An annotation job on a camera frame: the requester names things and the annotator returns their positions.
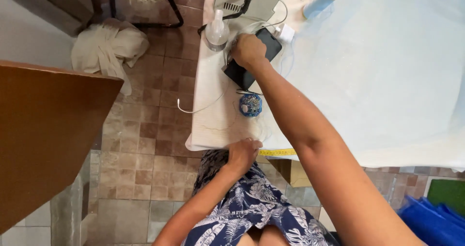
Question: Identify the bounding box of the person's right hand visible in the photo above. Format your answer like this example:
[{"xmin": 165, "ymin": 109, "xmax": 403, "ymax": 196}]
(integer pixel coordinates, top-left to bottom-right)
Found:
[{"xmin": 230, "ymin": 33, "xmax": 271, "ymax": 71}]

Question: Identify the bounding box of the brown wooden board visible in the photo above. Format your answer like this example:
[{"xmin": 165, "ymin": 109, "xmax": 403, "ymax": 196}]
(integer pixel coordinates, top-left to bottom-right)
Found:
[{"xmin": 0, "ymin": 60, "xmax": 125, "ymax": 236}]

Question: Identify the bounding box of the person's left hand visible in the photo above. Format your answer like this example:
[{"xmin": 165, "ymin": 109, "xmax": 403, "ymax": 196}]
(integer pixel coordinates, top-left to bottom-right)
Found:
[{"xmin": 227, "ymin": 138, "xmax": 263, "ymax": 175}]

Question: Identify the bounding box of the blue octagonal pin holder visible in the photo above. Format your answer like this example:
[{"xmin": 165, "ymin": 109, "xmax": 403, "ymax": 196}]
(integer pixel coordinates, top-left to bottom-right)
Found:
[{"xmin": 239, "ymin": 93, "xmax": 263, "ymax": 118}]

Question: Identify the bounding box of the clear plastic spray bottle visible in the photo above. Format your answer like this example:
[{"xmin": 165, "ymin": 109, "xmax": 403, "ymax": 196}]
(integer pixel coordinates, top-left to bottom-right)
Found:
[{"xmin": 205, "ymin": 9, "xmax": 230, "ymax": 53}]

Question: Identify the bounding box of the black smartphone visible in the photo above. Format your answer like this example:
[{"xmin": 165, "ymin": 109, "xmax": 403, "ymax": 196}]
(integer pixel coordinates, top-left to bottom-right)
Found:
[{"xmin": 222, "ymin": 27, "xmax": 283, "ymax": 91}]

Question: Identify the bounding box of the pale blue sheer fabric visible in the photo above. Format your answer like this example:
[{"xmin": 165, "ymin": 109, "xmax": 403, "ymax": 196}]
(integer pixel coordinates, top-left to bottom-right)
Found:
[{"xmin": 254, "ymin": 0, "xmax": 465, "ymax": 172}]

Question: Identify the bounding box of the black metal chair frame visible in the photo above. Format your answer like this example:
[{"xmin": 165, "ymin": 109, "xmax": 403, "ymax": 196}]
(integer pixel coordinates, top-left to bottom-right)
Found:
[{"xmin": 85, "ymin": 0, "xmax": 184, "ymax": 29}]

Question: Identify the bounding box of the cream cloth heap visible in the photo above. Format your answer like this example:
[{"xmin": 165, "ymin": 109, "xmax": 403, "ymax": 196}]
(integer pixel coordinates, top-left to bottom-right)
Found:
[{"xmin": 70, "ymin": 18, "xmax": 150, "ymax": 96}]

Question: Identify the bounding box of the black power cable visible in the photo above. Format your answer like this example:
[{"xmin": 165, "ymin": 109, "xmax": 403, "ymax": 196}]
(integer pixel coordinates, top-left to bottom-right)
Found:
[{"xmin": 197, "ymin": 0, "xmax": 255, "ymax": 36}]

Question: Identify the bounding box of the white charging cable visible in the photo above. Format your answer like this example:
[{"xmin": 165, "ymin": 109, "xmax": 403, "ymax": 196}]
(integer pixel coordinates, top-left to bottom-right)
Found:
[{"xmin": 177, "ymin": 77, "xmax": 233, "ymax": 114}]

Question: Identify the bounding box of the yellow measuring tape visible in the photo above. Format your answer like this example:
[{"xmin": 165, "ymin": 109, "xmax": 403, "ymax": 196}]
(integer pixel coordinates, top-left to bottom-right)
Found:
[{"xmin": 258, "ymin": 148, "xmax": 298, "ymax": 157}]

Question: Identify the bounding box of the grey-white sewing machine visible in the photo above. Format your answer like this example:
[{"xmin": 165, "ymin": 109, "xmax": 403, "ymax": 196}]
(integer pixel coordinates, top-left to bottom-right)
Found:
[{"xmin": 213, "ymin": 0, "xmax": 291, "ymax": 22}]

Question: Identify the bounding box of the blue plastic sheet bundle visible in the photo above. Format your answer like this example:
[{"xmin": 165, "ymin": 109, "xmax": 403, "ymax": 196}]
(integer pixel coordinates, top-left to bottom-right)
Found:
[{"xmin": 397, "ymin": 194, "xmax": 465, "ymax": 246}]

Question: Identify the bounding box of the light blue thread spool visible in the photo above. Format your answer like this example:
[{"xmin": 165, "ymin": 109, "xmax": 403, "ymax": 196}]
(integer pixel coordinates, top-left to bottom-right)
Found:
[{"xmin": 302, "ymin": 0, "xmax": 340, "ymax": 21}]

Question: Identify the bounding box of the blue floral dress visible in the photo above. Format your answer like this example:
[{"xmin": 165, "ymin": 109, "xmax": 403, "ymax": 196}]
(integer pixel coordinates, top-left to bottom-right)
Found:
[{"xmin": 181, "ymin": 149, "xmax": 339, "ymax": 246}]

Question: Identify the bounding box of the green mat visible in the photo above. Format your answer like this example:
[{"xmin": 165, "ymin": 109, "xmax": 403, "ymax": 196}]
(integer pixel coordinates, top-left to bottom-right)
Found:
[{"xmin": 426, "ymin": 179, "xmax": 465, "ymax": 217}]

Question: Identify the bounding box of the white charger plug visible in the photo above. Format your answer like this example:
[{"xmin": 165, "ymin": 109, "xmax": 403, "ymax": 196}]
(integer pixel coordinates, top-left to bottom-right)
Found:
[{"xmin": 274, "ymin": 23, "xmax": 296, "ymax": 44}]

